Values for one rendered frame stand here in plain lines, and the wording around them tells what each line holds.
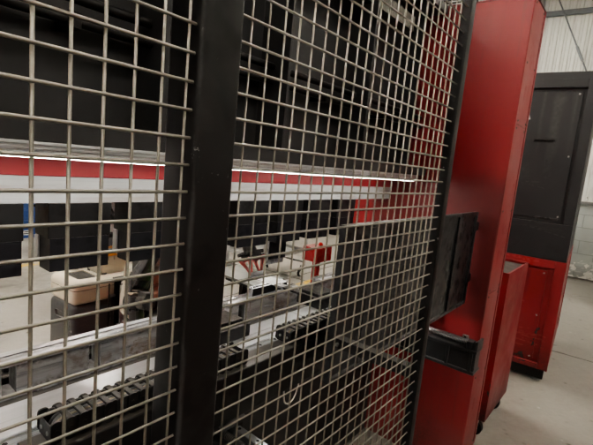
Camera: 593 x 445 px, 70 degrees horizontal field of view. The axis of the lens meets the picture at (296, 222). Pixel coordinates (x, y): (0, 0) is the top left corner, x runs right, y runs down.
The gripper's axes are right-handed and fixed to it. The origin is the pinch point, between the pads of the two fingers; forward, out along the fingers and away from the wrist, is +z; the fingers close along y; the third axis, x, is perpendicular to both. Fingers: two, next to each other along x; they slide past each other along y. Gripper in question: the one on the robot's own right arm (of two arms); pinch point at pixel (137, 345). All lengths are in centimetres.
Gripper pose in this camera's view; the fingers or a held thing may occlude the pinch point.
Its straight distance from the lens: 185.7
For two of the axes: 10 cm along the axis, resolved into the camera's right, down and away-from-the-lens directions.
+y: 7.6, -0.7, -6.5
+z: 0.5, 10.0, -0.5
